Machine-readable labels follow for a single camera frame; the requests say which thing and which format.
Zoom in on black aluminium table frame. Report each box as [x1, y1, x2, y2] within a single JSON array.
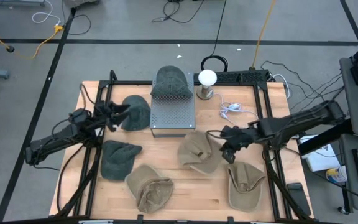
[[50, 70, 315, 224]]

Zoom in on black hanging cable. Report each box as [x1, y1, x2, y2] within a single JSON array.
[[200, 0, 229, 73]]

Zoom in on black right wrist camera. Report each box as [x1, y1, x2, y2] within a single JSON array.
[[233, 126, 253, 142]]

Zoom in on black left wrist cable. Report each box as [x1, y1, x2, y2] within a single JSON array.
[[78, 83, 96, 108]]

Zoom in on dark green fabric cap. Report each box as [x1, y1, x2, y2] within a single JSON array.
[[150, 65, 194, 98], [119, 95, 152, 132], [100, 139, 144, 182]]

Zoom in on white floor cable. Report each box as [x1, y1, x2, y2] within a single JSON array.
[[31, 0, 62, 26]]

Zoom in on black mesh bar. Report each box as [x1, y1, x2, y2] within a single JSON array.
[[193, 72, 270, 85]]

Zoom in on white canister yellow label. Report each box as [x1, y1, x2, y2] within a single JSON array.
[[325, 165, 348, 184]]

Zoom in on white lamp cable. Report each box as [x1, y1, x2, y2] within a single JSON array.
[[213, 91, 259, 125]]

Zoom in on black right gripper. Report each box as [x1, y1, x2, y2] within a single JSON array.
[[218, 126, 257, 165]]

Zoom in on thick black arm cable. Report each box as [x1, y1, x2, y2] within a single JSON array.
[[56, 144, 85, 214]]

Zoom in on black flat device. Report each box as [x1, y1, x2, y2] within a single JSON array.
[[286, 182, 312, 217]]

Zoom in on black floor cable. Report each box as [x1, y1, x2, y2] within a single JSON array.
[[61, 0, 92, 36], [152, 0, 205, 24], [260, 60, 345, 110]]

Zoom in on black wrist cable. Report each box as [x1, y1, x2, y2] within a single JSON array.
[[206, 129, 228, 140], [78, 83, 96, 108]]

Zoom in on white lamp brass base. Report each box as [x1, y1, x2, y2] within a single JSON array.
[[196, 68, 218, 100]]

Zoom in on white box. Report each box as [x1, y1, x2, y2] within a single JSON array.
[[300, 135, 341, 172]]

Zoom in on beige fabric cap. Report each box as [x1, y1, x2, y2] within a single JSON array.
[[124, 164, 175, 214], [177, 130, 225, 175], [227, 161, 267, 213]]

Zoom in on yellow hanging cord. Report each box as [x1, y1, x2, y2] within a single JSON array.
[[252, 0, 276, 69]]

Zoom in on white power cable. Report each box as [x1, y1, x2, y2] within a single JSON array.
[[272, 73, 291, 100]]

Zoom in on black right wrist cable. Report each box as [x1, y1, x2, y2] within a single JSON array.
[[206, 129, 228, 140]]

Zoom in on yellow floor cord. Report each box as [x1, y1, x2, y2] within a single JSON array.
[[0, 22, 65, 60]]

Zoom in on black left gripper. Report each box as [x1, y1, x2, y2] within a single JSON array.
[[95, 100, 131, 132]]

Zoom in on grey perforated metal stand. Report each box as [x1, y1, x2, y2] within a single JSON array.
[[149, 72, 196, 138]]

